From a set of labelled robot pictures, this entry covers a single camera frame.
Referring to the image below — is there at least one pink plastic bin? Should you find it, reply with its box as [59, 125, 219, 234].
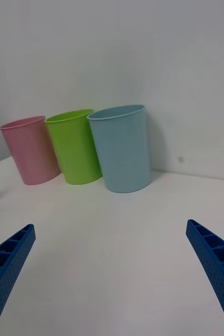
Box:
[0, 115, 61, 186]

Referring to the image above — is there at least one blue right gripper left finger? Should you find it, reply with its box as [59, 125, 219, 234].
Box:
[0, 223, 36, 336]

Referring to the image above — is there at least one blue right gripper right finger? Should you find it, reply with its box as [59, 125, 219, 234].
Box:
[186, 219, 224, 336]

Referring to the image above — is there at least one pale blue plastic bin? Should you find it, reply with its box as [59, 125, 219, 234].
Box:
[87, 104, 151, 194]

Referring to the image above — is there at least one green plastic bin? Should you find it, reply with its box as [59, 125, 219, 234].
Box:
[45, 109, 103, 185]

